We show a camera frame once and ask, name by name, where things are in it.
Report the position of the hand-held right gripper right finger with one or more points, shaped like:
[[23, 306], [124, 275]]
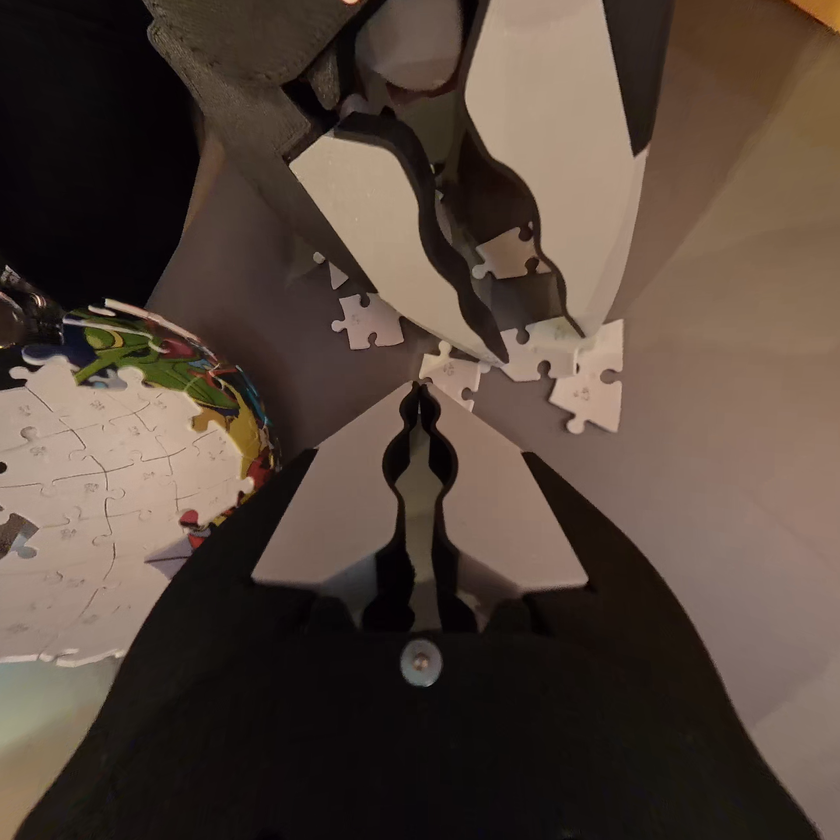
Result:
[[505, 525]]

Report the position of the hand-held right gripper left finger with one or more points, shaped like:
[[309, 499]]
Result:
[[328, 525]]

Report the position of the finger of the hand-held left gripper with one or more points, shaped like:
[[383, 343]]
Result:
[[558, 131], [367, 216]]

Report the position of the group of white puzzle pieces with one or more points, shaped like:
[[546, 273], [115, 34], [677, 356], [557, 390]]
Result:
[[367, 321]]

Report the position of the white jigsaw piece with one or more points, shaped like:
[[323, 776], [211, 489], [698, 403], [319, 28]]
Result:
[[525, 361], [453, 374]]

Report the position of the colourful puzzle ball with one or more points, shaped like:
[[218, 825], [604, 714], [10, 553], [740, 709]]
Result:
[[98, 459]]

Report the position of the dark shiny object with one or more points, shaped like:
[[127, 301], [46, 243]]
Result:
[[33, 315]]

